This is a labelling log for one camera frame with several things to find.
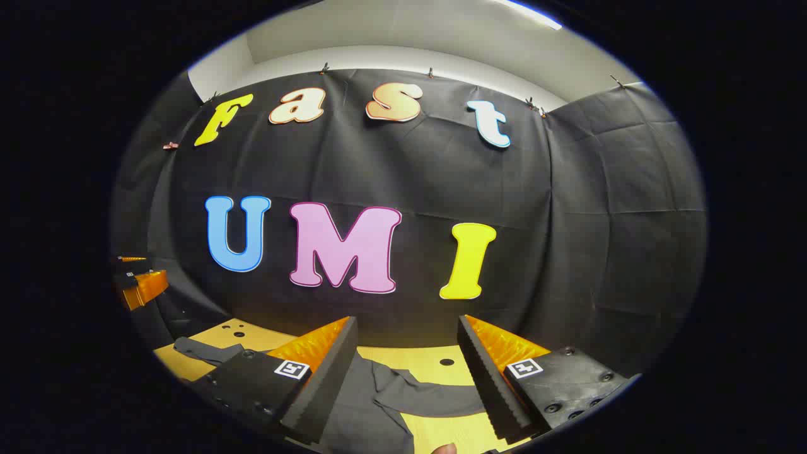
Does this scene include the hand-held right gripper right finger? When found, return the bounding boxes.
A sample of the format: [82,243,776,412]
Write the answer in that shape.
[456,314,639,442]

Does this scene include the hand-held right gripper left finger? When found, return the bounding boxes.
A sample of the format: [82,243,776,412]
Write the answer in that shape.
[188,316,359,445]

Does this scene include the grey collared shirt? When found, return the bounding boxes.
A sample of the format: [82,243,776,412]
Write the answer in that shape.
[173,336,500,454]

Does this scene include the black backdrop cloth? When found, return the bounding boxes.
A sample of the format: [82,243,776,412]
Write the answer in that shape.
[110,68,708,379]

